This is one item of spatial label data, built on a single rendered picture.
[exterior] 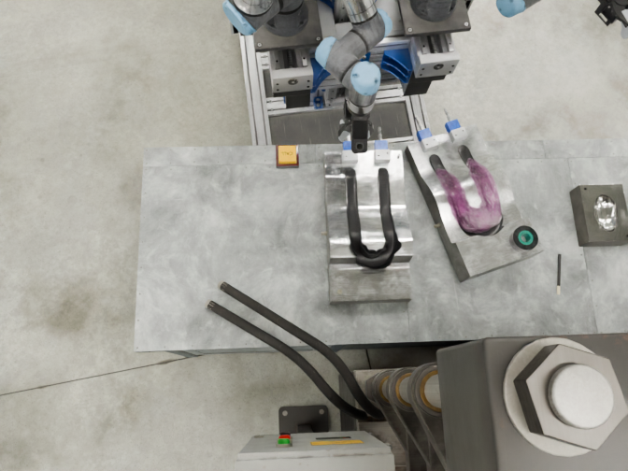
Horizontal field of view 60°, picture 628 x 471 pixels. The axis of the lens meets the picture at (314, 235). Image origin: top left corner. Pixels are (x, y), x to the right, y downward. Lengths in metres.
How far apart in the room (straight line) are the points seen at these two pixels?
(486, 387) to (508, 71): 2.76
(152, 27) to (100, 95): 0.48
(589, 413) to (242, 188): 1.50
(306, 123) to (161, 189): 0.96
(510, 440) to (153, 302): 1.41
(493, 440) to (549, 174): 1.59
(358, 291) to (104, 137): 1.73
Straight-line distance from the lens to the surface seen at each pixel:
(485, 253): 1.81
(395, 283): 1.76
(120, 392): 2.68
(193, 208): 1.89
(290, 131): 2.63
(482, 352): 0.60
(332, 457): 1.11
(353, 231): 1.72
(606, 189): 2.09
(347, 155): 1.81
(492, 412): 0.60
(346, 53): 1.48
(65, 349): 2.78
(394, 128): 2.68
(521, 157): 2.09
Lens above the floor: 2.56
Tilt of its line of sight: 74 degrees down
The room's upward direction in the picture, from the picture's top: 7 degrees clockwise
